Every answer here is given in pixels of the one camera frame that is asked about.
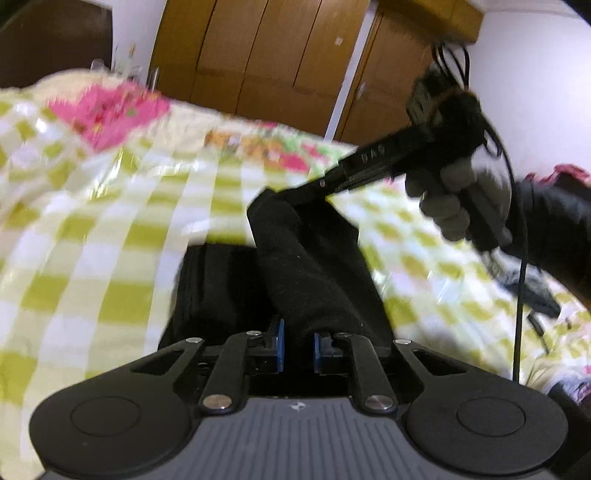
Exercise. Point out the brown wooden wardrobe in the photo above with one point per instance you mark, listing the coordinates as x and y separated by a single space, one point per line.
258 60

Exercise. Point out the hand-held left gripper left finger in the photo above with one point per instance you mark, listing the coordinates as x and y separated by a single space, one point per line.
277 346

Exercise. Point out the checked printed bed blanket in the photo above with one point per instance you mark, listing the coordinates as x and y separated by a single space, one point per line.
92 230

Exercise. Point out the black pants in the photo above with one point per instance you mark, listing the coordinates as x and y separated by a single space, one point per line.
314 277

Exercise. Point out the person's right forearm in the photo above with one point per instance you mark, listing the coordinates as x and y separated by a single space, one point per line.
554 230

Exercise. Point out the dark garment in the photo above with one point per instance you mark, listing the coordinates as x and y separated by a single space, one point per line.
531 288

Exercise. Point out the dark wooden headboard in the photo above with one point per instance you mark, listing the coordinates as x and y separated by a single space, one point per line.
55 46

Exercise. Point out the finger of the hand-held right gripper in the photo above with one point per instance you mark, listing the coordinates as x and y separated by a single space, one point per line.
364 161

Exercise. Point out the brown wooden door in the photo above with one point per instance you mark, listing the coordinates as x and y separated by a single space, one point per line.
392 69

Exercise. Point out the person's right hand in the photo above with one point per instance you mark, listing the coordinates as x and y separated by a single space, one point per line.
443 207

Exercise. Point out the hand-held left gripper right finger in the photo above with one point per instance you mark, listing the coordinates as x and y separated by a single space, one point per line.
319 353

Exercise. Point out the folded grey cloth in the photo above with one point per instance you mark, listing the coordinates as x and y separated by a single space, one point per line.
570 383

